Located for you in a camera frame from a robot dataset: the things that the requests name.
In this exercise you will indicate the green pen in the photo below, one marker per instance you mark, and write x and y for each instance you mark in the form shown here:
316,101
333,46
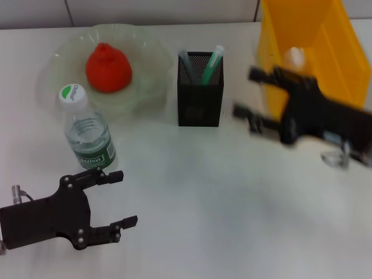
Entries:
213,65

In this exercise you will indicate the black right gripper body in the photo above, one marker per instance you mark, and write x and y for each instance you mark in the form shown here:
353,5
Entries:
308,107

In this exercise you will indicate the pale green glass plate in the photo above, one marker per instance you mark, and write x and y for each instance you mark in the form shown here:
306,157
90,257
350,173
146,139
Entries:
67,58

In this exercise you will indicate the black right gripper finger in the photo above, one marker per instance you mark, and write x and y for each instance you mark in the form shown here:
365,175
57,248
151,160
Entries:
263,75
258,120

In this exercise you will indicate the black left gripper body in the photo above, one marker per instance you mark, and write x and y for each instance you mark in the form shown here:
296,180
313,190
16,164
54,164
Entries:
46,218

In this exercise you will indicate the yellow plastic bin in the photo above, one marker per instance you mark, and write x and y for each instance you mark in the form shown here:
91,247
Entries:
328,52

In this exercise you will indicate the black mesh pen holder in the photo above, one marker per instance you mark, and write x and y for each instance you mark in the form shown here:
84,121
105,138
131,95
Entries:
200,104

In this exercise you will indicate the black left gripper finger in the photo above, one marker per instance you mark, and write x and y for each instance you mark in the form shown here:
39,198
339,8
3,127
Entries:
104,234
100,178

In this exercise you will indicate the grey pen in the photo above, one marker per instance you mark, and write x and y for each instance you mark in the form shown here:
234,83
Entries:
189,68

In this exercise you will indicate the red-orange toy orange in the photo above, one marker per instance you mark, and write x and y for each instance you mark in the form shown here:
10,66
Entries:
109,69

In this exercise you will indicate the clear green-label water bottle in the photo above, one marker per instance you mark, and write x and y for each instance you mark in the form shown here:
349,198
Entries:
87,130

